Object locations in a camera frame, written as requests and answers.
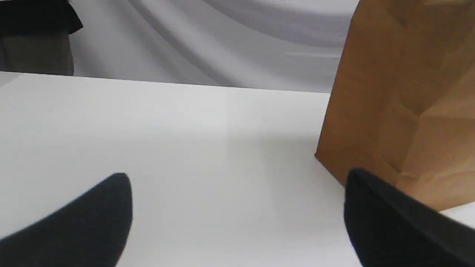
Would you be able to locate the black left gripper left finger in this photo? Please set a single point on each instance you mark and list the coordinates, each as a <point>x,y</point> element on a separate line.
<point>90,231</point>

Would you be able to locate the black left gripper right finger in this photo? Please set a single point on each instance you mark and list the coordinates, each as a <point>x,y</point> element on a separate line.
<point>388,228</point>

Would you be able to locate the brown paper bag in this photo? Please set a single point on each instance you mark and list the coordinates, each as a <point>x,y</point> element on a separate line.
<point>403,101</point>

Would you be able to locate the person's torso in dark clothing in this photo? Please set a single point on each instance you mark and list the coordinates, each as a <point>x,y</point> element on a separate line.
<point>34,36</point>

